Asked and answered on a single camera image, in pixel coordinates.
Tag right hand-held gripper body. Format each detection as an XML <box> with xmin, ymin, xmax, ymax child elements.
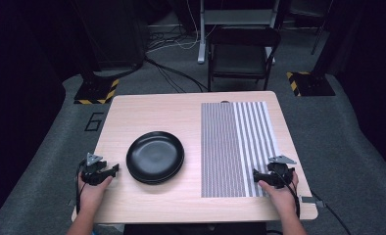
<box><xmin>264</xmin><ymin>155</ymin><xmax>298</xmax><ymax>190</ymax></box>

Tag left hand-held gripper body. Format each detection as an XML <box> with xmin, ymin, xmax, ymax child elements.
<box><xmin>79</xmin><ymin>152</ymin><xmax>115</xmax><ymax>186</ymax></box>

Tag person's left hand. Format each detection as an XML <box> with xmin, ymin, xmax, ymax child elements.
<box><xmin>77</xmin><ymin>172</ymin><xmax>114</xmax><ymax>211</ymax></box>

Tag person's right hand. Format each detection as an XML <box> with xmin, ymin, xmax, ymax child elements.
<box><xmin>258</xmin><ymin>171</ymin><xmax>301</xmax><ymax>217</ymax></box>

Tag grey striped placemat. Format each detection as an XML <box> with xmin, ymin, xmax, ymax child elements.
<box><xmin>200</xmin><ymin>101</ymin><xmax>279</xmax><ymax>199</ymax></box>

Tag black stand with striped base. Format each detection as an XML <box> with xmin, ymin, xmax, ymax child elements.
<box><xmin>285</xmin><ymin>0</ymin><xmax>337</xmax><ymax>98</ymax></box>
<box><xmin>68</xmin><ymin>0</ymin><xmax>121</xmax><ymax>106</ymax></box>

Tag person's dark clothing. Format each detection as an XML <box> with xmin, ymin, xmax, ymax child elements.
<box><xmin>122</xmin><ymin>222</ymin><xmax>267</xmax><ymax>235</ymax></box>

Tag black folding chair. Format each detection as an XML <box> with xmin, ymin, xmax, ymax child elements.
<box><xmin>207</xmin><ymin>25</ymin><xmax>282</xmax><ymax>92</ymax></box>

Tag right hand-held gripper cable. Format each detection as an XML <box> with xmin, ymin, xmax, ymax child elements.
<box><xmin>272</xmin><ymin>166</ymin><xmax>302</xmax><ymax>219</ymax></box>

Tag hand-held gripper cable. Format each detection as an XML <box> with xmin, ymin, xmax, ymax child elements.
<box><xmin>74</xmin><ymin>159</ymin><xmax>87</xmax><ymax>215</ymax></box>
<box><xmin>272</xmin><ymin>166</ymin><xmax>302</xmax><ymax>219</ymax></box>

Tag left hand-held gripper cable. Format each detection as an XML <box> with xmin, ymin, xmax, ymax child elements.
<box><xmin>74</xmin><ymin>159</ymin><xmax>87</xmax><ymax>215</ymax></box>

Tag thick black floor cable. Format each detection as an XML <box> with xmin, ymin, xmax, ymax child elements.
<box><xmin>92</xmin><ymin>56</ymin><xmax>209</xmax><ymax>94</ymax></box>

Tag white floor cables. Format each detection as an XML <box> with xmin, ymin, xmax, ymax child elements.
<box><xmin>146</xmin><ymin>0</ymin><xmax>217</xmax><ymax>53</ymax></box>

